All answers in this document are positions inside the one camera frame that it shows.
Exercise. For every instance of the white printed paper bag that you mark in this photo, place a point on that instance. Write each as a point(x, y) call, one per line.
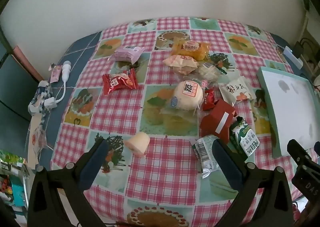
point(36, 142)

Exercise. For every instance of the pink checked printed tablecloth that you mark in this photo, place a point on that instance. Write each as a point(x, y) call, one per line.
point(162, 164)

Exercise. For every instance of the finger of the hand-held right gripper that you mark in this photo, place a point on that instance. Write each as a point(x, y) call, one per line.
point(317, 148)
point(298, 153)

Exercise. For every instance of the clear rice cracker packet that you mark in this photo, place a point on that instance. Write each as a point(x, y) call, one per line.
point(208, 70)

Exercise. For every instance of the white packet with black characters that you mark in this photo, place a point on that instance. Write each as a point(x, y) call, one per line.
point(235, 90)

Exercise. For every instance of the small red candy packet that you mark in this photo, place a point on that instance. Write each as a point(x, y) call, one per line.
point(208, 99)

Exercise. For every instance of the red paper carton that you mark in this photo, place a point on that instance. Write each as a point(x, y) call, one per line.
point(215, 122)

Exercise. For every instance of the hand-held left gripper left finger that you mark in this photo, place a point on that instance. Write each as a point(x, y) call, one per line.
point(96, 159)

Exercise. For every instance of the silver green snack packet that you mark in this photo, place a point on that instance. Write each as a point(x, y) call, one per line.
point(205, 154)

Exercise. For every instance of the green and white milk packet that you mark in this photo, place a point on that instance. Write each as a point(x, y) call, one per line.
point(247, 142)

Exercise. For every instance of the yellow bread packet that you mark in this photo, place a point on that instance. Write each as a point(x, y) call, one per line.
point(192, 48)

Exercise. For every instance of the red snack packet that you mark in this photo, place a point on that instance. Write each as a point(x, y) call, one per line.
point(118, 81)

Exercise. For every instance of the blue and white crumpled wrapper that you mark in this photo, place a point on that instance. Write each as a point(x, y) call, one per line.
point(37, 97)

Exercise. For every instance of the small cream roll cake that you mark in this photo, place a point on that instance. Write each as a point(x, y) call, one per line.
point(137, 143)

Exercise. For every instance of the orange and pink snack packet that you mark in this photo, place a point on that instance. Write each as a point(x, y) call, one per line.
point(181, 63)

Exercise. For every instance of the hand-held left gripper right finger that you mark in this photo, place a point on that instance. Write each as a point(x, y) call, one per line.
point(225, 162)

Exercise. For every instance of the small pink sachet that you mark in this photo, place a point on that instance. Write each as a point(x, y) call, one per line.
point(56, 74)

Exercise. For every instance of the green cloth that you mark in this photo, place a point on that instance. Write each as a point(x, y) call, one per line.
point(307, 3)

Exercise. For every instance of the black charger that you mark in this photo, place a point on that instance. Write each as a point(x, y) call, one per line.
point(298, 48)

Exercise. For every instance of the teal plastic container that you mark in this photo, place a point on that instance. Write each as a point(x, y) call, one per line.
point(18, 193)

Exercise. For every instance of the dark glass door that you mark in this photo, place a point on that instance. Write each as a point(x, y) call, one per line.
point(12, 86)

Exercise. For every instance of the teal box with white inside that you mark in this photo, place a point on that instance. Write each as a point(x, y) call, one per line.
point(290, 107)

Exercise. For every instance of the white round bun packet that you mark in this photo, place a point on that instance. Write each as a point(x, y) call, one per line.
point(186, 94)

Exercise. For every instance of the white wooden shelf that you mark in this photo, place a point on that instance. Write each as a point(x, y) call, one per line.
point(306, 24)

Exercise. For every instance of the white power strip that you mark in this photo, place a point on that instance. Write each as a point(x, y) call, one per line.
point(291, 54)

